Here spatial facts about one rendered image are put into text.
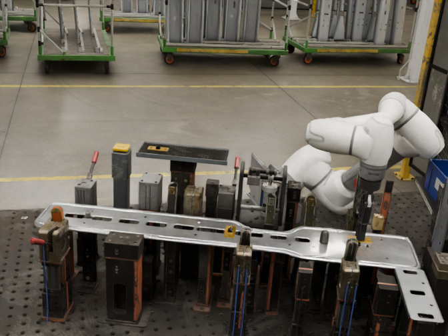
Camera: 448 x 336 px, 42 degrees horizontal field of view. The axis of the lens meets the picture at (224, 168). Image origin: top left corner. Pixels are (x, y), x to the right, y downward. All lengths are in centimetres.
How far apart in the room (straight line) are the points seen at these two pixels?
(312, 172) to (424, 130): 64
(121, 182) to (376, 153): 107
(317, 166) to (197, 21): 629
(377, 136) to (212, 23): 742
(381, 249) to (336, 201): 77
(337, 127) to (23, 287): 132
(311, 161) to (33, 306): 143
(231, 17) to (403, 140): 696
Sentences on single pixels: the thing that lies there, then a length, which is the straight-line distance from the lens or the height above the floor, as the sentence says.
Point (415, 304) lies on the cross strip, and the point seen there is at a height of 100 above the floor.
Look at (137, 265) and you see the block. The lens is 205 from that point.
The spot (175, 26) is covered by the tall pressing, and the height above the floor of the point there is 54.
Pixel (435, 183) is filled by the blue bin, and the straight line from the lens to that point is 261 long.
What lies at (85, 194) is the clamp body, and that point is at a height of 103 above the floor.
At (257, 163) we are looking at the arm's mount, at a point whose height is 92.
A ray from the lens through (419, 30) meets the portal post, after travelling 917.
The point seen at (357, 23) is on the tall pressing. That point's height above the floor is 61.
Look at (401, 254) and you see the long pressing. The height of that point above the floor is 100.
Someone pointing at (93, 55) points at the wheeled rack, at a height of 27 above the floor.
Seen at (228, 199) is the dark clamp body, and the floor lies 105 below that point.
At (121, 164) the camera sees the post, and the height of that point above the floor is 109.
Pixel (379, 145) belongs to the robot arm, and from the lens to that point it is 198.
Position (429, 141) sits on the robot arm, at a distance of 254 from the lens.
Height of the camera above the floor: 205
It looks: 23 degrees down
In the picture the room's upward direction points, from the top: 4 degrees clockwise
